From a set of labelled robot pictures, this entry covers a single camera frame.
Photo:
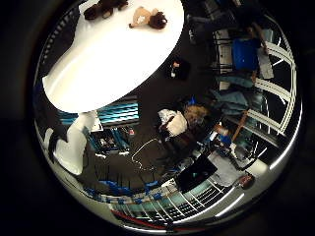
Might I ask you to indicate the tan plush toy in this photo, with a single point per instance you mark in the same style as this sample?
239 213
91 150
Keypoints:
141 17

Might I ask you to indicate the black laptop screen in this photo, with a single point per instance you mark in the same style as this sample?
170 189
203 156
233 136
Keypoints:
196 172

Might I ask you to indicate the blue plastic chair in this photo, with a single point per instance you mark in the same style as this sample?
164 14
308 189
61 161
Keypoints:
245 54

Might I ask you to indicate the dark brown plush toy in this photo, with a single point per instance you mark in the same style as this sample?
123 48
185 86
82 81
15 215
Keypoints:
104 7

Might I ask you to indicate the teal striped box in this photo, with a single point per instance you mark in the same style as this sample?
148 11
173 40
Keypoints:
118 112

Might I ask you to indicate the seated person with blond hair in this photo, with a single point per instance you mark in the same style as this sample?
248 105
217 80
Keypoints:
178 123

